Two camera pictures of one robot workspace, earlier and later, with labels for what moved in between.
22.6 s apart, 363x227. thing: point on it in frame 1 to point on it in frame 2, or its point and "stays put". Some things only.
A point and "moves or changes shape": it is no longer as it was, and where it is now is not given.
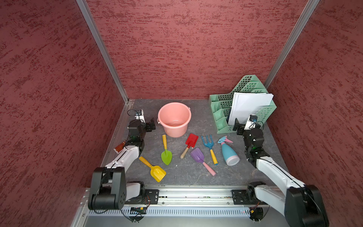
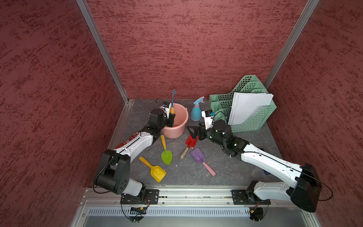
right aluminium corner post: (309, 9) stays put
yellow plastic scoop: (156, 171) stays put
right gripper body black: (240, 130) to (203, 131)
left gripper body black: (148, 126) to (169, 121)
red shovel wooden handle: (191, 142) stays put
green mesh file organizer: (220, 104) stays put
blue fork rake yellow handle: (210, 145) to (173, 93)
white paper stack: (246, 104) stays put
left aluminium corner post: (86, 13) stays put
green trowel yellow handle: (166, 155) stays put
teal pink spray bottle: (230, 158) moves or changes shape
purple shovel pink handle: (197, 154) stays put
